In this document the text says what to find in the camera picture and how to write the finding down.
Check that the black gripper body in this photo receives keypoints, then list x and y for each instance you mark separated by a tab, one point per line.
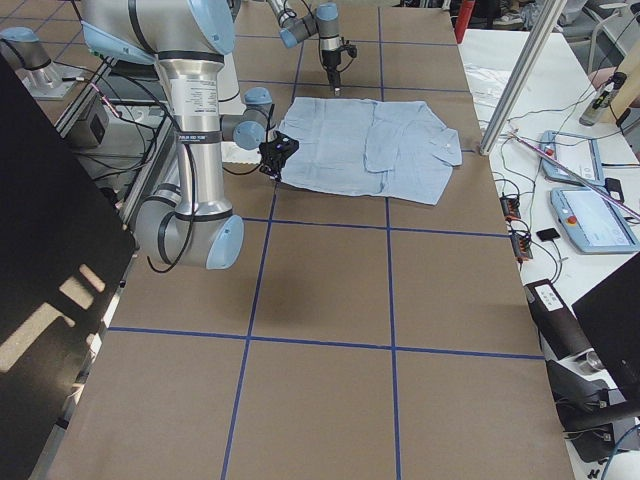
270	161
330	60

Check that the light blue button-up shirt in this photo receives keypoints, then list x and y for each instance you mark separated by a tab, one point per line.
364	147

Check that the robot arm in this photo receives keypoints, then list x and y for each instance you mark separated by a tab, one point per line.
190	45
322	21

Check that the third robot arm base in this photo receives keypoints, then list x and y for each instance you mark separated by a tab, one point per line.
23	50

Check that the red fire extinguisher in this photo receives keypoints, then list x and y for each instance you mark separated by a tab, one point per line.
463	18

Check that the grey control box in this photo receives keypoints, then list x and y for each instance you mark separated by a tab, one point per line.
91	126

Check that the black panel left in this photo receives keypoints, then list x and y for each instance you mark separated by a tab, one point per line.
63	253

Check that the far teach pendant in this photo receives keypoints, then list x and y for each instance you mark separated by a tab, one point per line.
578	153

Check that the teach pendant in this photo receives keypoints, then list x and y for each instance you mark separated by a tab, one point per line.
578	153
592	224

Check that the near teach pendant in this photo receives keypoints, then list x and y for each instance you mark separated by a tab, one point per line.
592	224

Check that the black cylinder with label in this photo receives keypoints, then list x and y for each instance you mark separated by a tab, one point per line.
554	320

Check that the black monitor right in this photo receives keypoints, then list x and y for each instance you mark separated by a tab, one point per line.
608	315

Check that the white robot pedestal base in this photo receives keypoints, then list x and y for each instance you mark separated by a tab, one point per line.
243	128

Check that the aluminium frame post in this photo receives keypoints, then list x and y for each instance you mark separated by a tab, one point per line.
527	59

